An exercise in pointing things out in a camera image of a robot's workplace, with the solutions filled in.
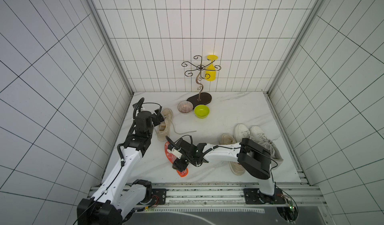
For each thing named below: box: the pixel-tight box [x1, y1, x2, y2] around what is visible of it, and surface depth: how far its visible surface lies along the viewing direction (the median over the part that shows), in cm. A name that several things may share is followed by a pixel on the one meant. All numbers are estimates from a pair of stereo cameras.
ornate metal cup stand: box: [181, 55, 222, 109], surface depth 100 cm
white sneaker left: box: [233, 123, 251, 143], surface depth 93 cm
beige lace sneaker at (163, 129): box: [157, 108, 174, 142], surface depth 96 cm
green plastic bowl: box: [193, 104, 210, 119], surface depth 107 cm
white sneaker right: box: [249, 125, 284, 170], surface depth 82 cm
